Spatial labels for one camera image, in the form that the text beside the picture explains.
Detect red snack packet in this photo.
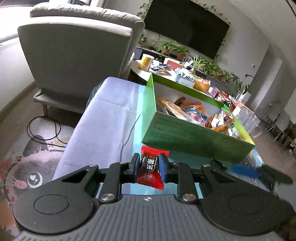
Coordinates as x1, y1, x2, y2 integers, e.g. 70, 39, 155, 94
137, 146, 170, 190

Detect green cardboard box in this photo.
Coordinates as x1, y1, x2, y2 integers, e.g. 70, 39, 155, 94
142, 74, 255, 163

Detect clear glass pitcher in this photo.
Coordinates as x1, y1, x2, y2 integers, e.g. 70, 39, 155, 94
237, 107, 260, 134

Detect tan biscuit packet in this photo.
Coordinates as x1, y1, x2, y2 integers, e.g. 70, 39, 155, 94
157, 97, 193, 122

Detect cat pattern rug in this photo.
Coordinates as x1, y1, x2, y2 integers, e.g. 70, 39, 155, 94
1, 120, 74, 237

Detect yellow woven basket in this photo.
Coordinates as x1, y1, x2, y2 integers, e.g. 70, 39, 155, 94
193, 80, 210, 92

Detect blue plastic tray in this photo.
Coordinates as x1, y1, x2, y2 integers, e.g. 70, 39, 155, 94
175, 74, 195, 88

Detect round white coffee table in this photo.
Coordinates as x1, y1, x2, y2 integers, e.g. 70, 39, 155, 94
129, 59, 197, 86

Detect yellow canister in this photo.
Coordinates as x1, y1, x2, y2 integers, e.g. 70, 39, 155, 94
139, 54, 154, 71

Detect spider plant in vase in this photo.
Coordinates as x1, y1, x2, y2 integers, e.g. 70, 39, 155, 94
192, 55, 209, 74

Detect grey tv cabinet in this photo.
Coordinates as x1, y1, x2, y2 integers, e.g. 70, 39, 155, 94
131, 46, 229, 91

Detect grey armchair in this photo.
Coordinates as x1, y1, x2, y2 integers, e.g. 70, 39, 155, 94
18, 1, 145, 113

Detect black cable on floor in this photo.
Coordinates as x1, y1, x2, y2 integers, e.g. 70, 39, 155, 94
26, 115, 68, 148

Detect black wall television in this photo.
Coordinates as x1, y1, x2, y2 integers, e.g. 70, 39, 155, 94
144, 0, 230, 59

